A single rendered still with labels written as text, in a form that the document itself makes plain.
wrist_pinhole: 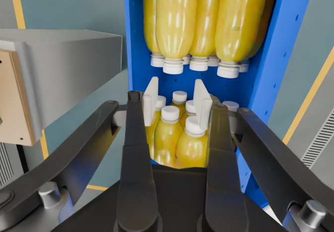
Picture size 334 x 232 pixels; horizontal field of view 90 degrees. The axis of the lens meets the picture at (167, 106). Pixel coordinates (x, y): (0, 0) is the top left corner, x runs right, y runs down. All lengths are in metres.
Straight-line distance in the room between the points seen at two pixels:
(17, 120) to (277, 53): 0.66
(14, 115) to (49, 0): 1.21
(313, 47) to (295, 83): 0.30
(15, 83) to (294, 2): 0.61
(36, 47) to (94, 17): 0.94
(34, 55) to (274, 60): 0.63
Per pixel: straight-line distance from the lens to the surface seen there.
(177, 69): 0.32
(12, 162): 2.42
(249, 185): 0.83
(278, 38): 0.25
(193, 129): 0.31
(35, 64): 0.68
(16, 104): 0.64
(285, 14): 0.25
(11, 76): 0.61
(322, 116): 2.11
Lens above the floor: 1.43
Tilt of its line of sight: 65 degrees down
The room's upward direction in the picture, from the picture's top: 173 degrees counter-clockwise
